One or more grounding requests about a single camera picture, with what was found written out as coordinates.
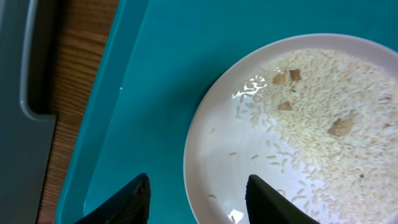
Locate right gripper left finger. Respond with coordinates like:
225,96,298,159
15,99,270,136
75,173,151,224

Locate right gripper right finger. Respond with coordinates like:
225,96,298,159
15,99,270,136
245,174,319,224

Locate large white plate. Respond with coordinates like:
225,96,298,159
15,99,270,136
183,33,398,224

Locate rice leftovers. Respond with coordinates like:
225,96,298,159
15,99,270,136
208,48,398,224

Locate grey plastic dish rack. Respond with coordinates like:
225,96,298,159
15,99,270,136
1,0,57,223

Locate teal serving tray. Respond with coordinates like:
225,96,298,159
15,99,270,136
56,0,397,223

